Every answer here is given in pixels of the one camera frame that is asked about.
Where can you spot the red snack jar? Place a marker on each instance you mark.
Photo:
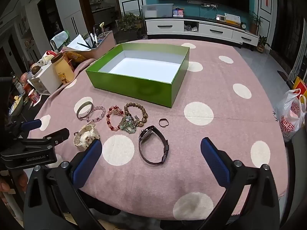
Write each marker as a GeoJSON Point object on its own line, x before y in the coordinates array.
{"type": "Point", "coordinates": [33, 97]}

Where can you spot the white paper sheets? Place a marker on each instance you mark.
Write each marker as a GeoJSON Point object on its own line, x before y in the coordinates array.
{"type": "Point", "coordinates": [78, 43]}

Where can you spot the bushy potted plant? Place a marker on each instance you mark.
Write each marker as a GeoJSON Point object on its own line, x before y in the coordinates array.
{"type": "Point", "coordinates": [129, 21]}

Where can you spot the cream plastic watch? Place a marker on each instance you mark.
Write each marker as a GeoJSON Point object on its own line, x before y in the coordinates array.
{"type": "Point", "coordinates": [84, 136]}

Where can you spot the small blue red stand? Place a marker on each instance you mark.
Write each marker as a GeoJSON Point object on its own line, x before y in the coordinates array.
{"type": "Point", "coordinates": [178, 12]}

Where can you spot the white television cabinet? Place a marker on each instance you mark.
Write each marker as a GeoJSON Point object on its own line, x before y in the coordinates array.
{"type": "Point", "coordinates": [163, 26]}

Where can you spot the person's left hand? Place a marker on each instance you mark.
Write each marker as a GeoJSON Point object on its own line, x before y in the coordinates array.
{"type": "Point", "coordinates": [21, 181]}

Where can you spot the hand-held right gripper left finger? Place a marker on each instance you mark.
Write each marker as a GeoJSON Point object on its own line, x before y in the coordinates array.
{"type": "Point", "coordinates": [88, 165]}

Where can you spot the yellow red box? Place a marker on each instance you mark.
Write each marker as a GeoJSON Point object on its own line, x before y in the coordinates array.
{"type": "Point", "coordinates": [301, 85]}

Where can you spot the small black alarm clock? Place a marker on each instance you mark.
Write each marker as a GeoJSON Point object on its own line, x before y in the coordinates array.
{"type": "Point", "coordinates": [243, 26]}

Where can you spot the green bangle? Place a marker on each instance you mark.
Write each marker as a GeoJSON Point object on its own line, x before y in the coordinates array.
{"type": "Point", "coordinates": [79, 111]}

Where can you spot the white printed plastic bag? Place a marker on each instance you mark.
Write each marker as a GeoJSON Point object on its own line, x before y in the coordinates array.
{"type": "Point", "coordinates": [287, 119]}

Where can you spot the white towel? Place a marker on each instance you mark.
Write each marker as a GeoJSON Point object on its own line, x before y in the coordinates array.
{"type": "Point", "coordinates": [60, 39]}

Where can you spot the white power strip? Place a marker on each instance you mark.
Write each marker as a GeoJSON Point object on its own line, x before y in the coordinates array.
{"type": "Point", "coordinates": [211, 5]}

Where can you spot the small floor potted plant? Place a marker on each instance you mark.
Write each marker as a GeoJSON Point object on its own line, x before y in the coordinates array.
{"type": "Point", "coordinates": [261, 44]}

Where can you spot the pink polka dot tablecloth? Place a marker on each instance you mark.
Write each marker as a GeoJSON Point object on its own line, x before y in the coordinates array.
{"type": "Point", "coordinates": [215, 95]}

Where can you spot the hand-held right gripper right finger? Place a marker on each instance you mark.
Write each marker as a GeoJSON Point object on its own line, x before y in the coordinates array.
{"type": "Point", "coordinates": [213, 163]}

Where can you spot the potted plant in brown pot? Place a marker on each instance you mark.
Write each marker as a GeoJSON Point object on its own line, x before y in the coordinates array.
{"type": "Point", "coordinates": [254, 25]}

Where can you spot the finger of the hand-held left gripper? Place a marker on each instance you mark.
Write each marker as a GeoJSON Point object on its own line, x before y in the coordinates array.
{"type": "Point", "coordinates": [56, 134]}
{"type": "Point", "coordinates": [32, 124]}

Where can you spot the yellow snack packet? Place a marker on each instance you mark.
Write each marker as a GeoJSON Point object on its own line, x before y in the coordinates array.
{"type": "Point", "coordinates": [75, 57]}

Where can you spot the white yellow box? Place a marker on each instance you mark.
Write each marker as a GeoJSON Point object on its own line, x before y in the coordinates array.
{"type": "Point", "coordinates": [232, 18]}

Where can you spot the yellow bear bottle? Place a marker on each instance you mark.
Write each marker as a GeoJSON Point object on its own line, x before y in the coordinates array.
{"type": "Point", "coordinates": [63, 73]}

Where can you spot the brown round fruit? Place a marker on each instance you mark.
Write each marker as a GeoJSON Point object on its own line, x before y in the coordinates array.
{"type": "Point", "coordinates": [36, 70]}

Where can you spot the green cardboard box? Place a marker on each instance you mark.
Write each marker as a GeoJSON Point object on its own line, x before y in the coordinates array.
{"type": "Point", "coordinates": [134, 91]}

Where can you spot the white storage box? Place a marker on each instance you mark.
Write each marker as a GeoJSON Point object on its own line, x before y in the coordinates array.
{"type": "Point", "coordinates": [48, 79]}

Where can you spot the beige desk organizer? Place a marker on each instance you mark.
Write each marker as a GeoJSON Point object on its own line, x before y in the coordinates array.
{"type": "Point", "coordinates": [105, 43]}

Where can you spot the clear plastic storage bin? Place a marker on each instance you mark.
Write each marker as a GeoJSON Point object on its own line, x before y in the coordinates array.
{"type": "Point", "coordinates": [157, 10]}

